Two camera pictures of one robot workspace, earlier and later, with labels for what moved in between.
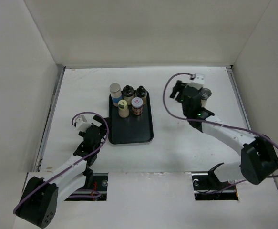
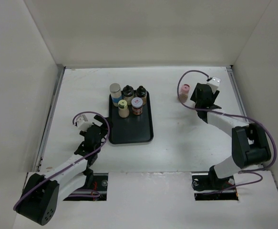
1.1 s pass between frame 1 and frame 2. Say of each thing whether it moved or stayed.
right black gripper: moved
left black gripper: stayed
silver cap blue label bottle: stayed
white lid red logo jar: stayed
